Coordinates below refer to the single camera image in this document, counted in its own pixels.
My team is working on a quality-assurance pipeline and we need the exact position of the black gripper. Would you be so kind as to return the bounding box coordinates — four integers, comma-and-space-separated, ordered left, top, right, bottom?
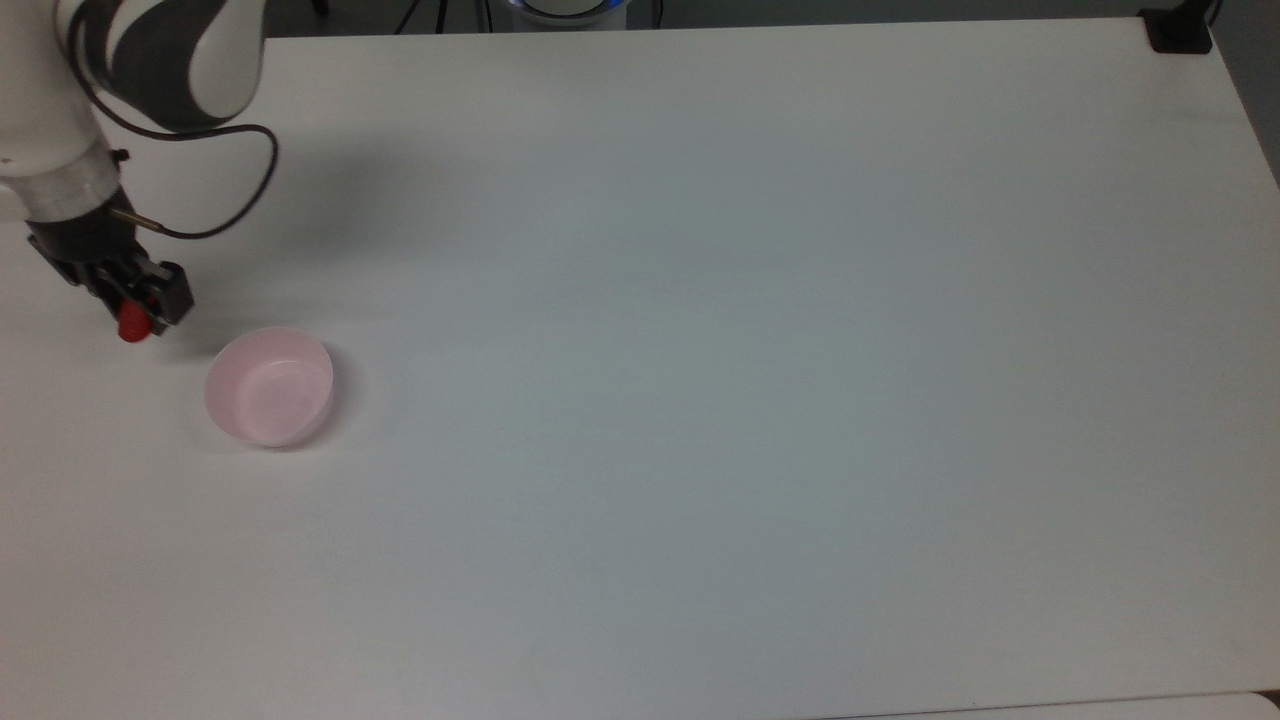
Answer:
25, 195, 194, 337

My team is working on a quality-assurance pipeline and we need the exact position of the pink plastic bowl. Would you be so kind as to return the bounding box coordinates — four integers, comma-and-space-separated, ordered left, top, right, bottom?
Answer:
204, 327, 335, 448

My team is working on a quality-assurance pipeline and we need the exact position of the black table clamp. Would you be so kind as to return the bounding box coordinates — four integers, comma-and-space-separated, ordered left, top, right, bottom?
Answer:
1139, 0, 1219, 55

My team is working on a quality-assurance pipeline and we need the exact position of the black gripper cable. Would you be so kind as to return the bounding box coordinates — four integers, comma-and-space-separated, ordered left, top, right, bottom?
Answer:
68, 20, 280, 241

